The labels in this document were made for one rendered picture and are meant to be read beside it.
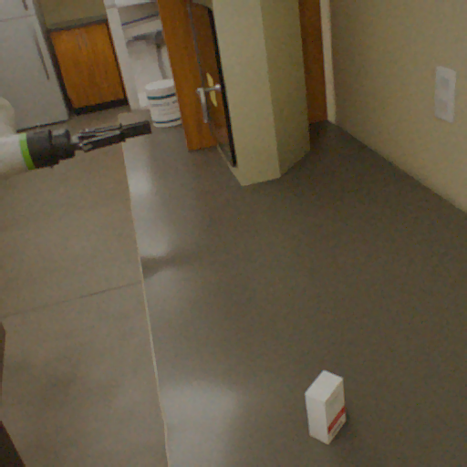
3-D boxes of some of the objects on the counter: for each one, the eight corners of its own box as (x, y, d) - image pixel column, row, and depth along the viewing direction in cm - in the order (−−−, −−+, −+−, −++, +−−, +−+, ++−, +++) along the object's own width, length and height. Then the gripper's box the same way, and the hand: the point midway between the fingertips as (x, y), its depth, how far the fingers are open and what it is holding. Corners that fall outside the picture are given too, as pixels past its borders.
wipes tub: (183, 114, 210) (176, 77, 203) (188, 122, 199) (181, 83, 192) (151, 120, 209) (142, 83, 201) (155, 129, 197) (145, 90, 190)
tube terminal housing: (291, 132, 172) (262, -153, 134) (328, 166, 144) (306, -183, 106) (217, 150, 169) (167, -139, 131) (242, 187, 141) (186, -166, 103)
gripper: (48, 140, 122) (150, 119, 125) (53, 123, 134) (144, 105, 137) (58, 170, 126) (156, 149, 129) (62, 150, 138) (150, 132, 141)
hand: (137, 129), depth 133 cm, fingers closed
